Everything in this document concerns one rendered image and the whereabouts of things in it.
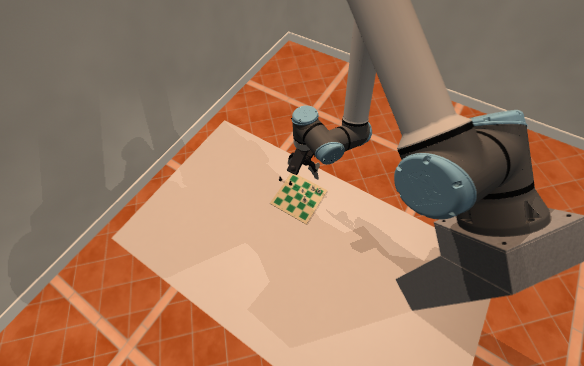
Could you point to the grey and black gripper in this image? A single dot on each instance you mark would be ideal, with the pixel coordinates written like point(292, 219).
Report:
point(313, 167)

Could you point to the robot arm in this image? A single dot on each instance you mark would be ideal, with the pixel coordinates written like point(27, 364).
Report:
point(443, 170)

